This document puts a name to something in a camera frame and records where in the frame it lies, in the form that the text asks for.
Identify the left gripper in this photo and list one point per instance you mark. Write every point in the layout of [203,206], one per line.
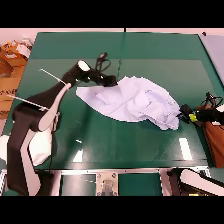
[107,80]

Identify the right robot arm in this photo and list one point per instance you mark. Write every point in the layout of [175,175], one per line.
[200,179]

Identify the brown cardboard box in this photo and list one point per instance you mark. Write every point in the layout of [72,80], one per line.
[11,66]

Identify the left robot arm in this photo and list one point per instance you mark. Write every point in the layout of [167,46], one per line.
[23,123]

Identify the brown garment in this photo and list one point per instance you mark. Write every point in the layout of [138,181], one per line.
[215,143]

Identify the silver frame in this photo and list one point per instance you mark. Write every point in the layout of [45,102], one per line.
[106,183]

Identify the white garment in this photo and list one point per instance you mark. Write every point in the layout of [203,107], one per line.
[40,146]

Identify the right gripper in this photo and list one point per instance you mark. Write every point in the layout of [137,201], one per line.
[187,114]

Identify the white shirt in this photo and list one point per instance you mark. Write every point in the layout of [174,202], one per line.
[133,100]

